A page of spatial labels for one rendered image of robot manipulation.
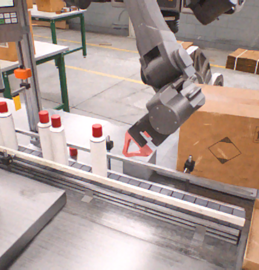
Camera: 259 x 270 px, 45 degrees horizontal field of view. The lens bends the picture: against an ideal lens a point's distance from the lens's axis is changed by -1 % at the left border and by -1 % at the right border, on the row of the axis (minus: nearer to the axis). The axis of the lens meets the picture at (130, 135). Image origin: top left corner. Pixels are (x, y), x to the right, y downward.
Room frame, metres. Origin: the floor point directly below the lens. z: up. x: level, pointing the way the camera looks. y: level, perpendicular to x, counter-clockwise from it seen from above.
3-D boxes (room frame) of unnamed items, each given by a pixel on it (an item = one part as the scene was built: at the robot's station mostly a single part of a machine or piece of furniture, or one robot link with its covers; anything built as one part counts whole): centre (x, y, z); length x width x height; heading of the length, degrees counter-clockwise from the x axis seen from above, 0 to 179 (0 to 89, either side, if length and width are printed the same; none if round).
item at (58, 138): (0.94, 0.25, 0.98); 0.05 x 0.05 x 0.20
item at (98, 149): (0.87, 0.11, 0.98); 0.05 x 0.05 x 0.20
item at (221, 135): (1.00, -0.34, 0.99); 0.30 x 0.24 x 0.27; 72
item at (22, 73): (1.07, 0.40, 1.05); 0.10 x 0.04 x 0.33; 155
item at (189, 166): (0.82, -0.18, 0.91); 0.07 x 0.03 x 0.16; 155
